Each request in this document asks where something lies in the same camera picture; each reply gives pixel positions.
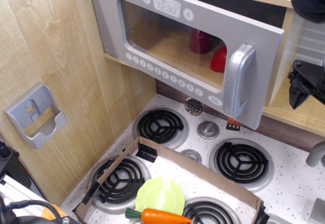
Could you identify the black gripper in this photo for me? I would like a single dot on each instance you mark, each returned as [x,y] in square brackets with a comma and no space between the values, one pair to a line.
[305,79]

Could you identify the silver microwave door handle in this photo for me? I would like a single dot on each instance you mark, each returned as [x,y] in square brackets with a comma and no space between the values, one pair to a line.
[234,76]

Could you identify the grey toy microwave door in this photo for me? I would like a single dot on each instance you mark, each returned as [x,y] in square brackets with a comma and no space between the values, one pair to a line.
[154,36]

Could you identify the grey sink faucet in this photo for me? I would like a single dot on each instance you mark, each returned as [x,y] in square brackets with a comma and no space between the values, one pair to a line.
[316,155]

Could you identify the orange toy spatula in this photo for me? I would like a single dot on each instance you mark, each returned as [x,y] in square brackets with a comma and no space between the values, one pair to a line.
[233,125]

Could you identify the red toy pepper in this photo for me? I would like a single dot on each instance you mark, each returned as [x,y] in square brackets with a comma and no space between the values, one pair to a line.
[219,60]

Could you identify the back right black burner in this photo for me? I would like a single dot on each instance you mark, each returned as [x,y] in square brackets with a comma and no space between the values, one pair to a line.
[241,163]

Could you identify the black burner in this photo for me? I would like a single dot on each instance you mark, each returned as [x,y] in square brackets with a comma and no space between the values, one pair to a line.
[241,163]
[160,126]
[122,185]
[207,212]

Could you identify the large grey stove knob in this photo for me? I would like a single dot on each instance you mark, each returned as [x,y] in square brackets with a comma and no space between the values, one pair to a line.
[208,130]

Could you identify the silver toy strainer spoon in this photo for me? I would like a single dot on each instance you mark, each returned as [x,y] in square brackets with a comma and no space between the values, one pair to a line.
[193,107]

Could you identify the dark red toy fruit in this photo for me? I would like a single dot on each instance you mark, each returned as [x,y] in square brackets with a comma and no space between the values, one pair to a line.
[200,42]

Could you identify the small grey stove knob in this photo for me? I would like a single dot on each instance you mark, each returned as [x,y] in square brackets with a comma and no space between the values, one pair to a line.
[193,155]

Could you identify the grey sink basin corner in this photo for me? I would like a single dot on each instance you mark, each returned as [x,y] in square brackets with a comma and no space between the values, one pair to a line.
[318,212]

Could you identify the back left black burner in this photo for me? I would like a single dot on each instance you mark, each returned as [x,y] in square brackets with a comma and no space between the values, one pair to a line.
[160,126]

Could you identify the front right black burner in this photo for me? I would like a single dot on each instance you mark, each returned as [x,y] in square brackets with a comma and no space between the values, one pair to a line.
[207,212]

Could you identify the light green toy plate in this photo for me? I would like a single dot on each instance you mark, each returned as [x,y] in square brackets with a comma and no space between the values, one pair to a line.
[160,193]

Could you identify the front left black burner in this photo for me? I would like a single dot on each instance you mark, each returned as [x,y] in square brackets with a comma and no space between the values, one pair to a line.
[122,185]

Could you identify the orange toy carrot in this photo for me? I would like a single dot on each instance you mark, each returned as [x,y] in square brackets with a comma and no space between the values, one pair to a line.
[150,215]

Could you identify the black device at left edge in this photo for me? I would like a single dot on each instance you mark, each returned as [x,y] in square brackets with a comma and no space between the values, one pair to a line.
[12,167]

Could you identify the grey wall phone holder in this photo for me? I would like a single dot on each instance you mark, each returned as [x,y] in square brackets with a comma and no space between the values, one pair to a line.
[29,108]

